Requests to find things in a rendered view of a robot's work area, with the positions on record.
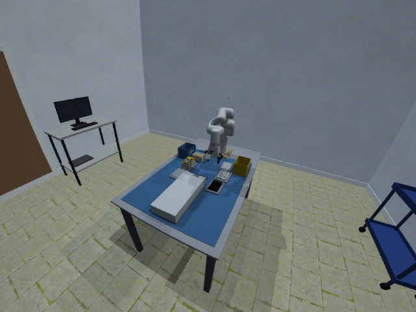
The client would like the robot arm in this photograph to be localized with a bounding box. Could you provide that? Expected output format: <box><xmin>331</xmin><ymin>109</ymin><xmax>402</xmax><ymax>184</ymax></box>
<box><xmin>204</xmin><ymin>108</ymin><xmax>235</xmax><ymax>160</ymax></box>

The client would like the yellow open-top bin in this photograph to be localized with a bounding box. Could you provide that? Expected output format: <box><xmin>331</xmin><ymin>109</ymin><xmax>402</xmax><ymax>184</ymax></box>
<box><xmin>232</xmin><ymin>156</ymin><xmax>251</xmax><ymax>177</ymax></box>

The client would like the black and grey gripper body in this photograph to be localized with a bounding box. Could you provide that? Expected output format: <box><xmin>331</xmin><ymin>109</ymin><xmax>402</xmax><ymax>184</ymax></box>
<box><xmin>208</xmin><ymin>145</ymin><xmax>220</xmax><ymax>158</ymax></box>

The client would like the blue bench mat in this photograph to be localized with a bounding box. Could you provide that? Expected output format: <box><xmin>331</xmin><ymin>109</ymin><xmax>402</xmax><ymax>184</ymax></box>
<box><xmin>121</xmin><ymin>157</ymin><xmax>252</xmax><ymax>247</ymax></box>

